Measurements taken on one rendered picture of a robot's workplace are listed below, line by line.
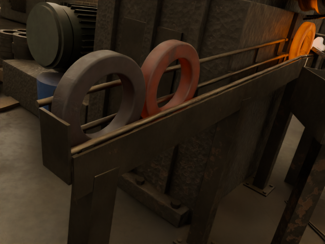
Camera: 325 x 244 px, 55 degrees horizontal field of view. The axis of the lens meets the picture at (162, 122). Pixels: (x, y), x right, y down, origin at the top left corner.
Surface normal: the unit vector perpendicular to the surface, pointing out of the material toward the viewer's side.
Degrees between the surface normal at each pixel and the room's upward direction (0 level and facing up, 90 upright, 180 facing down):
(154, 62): 55
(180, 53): 90
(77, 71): 44
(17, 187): 0
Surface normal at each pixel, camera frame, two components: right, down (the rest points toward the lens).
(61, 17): 0.66, -0.38
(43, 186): 0.18, -0.91
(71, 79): -0.38, -0.40
